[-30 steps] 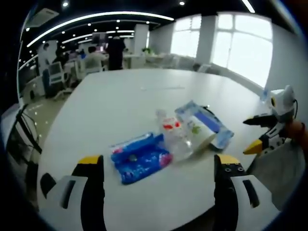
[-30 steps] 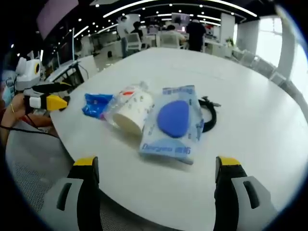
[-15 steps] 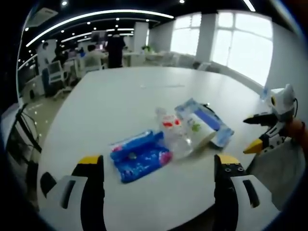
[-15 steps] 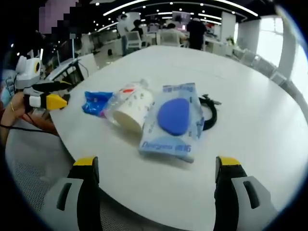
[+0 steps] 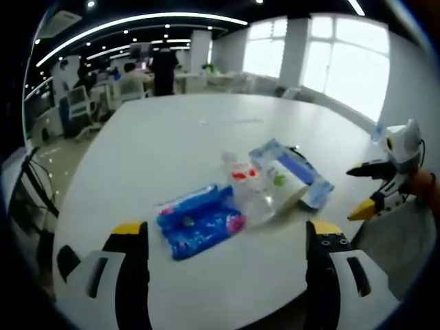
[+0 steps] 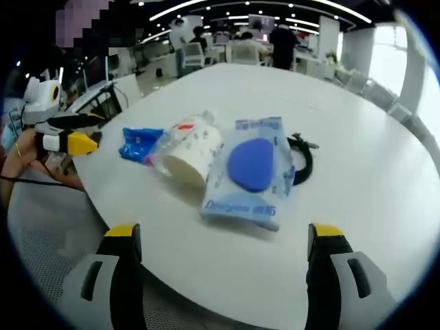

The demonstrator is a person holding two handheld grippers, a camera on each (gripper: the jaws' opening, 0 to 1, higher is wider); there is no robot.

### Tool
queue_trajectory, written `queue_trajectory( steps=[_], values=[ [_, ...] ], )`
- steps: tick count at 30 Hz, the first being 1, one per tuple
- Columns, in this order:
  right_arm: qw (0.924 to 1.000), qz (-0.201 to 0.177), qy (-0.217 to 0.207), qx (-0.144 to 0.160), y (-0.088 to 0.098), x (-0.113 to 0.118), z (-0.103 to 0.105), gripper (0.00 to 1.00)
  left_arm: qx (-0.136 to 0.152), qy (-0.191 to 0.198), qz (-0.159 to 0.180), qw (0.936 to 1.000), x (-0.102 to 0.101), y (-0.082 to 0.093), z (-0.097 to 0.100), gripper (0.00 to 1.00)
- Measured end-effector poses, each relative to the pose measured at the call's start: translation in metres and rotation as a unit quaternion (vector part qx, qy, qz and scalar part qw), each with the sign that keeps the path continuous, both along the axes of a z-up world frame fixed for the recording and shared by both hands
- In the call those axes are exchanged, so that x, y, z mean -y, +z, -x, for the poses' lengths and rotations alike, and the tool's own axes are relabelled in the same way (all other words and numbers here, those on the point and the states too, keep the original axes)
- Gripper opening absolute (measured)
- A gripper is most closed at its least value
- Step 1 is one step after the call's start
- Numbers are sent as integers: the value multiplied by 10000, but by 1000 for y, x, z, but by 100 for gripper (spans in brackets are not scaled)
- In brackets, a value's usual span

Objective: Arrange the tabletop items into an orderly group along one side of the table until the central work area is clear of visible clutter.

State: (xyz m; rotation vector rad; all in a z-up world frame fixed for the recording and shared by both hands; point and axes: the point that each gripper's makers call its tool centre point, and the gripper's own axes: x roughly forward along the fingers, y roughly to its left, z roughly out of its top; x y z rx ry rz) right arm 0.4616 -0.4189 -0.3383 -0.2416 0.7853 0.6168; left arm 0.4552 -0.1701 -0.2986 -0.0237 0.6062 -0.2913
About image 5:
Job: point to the light blue wipes packet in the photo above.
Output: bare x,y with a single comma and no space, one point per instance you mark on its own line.
299,172

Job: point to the white roll green print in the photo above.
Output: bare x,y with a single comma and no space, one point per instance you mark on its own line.
287,185

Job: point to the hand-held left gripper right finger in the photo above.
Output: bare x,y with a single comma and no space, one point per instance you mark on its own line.
340,275

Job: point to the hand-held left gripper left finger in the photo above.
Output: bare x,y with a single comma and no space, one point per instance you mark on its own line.
103,275

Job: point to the blue patterned plastic packet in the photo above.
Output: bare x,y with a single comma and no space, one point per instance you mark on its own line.
199,220

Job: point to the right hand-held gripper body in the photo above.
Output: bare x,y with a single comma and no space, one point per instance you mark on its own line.
402,148

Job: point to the white table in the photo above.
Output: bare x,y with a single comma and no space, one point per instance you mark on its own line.
172,137

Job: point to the white office chair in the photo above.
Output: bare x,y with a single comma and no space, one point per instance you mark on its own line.
80,103

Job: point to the potted green plant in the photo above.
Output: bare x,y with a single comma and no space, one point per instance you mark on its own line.
209,67

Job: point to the black stand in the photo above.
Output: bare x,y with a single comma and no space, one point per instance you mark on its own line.
34,185

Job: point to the clear plastic bottle red label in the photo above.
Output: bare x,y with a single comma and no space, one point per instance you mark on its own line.
249,196

